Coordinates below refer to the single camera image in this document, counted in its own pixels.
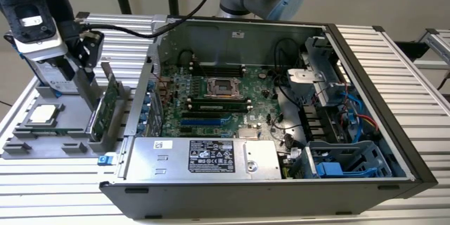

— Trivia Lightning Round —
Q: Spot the black expansion slot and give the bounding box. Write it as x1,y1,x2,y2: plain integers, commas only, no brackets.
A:
180,111,227,119

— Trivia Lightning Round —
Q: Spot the aluminium slat side table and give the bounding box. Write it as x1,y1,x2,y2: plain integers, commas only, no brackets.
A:
412,28,450,70

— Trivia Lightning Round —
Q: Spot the green RAM stick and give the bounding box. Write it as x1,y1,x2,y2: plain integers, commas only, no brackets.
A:
190,104,247,112
16,129,85,134

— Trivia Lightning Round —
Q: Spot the hard disk in blue carrier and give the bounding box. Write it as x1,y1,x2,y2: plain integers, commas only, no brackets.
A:
13,45,82,96

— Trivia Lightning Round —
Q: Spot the open grey PC case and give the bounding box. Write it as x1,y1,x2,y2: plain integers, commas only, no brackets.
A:
98,14,439,220

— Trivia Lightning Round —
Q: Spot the metal drive cage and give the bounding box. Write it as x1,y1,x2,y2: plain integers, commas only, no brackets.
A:
285,36,352,107

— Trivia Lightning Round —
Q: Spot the red wire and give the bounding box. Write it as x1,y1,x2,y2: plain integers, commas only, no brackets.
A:
356,114,379,131

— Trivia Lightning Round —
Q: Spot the black RAM slot bank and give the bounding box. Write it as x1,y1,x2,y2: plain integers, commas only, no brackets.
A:
197,64,245,77
185,97,252,113

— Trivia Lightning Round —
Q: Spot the blue wire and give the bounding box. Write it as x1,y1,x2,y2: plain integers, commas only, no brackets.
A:
339,90,365,141

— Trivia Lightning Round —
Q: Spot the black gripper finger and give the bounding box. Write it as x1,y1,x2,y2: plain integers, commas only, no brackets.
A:
52,56,76,83
68,30,105,72

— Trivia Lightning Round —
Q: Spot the blue expansion slot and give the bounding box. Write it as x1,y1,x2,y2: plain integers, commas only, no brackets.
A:
178,119,227,127

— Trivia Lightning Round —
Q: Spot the grey parts rack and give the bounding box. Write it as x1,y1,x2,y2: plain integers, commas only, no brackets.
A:
0,61,136,160

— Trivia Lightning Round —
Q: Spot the silver chipset heatsink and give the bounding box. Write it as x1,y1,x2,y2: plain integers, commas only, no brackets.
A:
237,129,260,140

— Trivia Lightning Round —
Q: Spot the blue plastic bay clip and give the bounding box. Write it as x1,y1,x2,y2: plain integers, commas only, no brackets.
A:
315,163,343,178

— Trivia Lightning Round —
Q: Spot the CPU socket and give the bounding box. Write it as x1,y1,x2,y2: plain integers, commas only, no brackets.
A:
204,76,243,97

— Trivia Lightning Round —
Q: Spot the silver CPU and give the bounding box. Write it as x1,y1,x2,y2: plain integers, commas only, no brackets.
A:
26,104,58,125

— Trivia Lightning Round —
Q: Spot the green motherboard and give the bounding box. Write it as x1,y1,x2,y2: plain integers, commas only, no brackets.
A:
153,63,281,139

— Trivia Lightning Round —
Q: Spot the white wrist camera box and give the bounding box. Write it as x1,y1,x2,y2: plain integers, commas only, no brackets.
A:
5,3,68,62

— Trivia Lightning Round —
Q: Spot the silver power supply unit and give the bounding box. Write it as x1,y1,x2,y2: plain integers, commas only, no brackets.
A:
124,136,284,181

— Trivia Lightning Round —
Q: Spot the green and black GPU card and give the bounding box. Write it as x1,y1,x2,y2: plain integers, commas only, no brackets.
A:
85,56,122,141

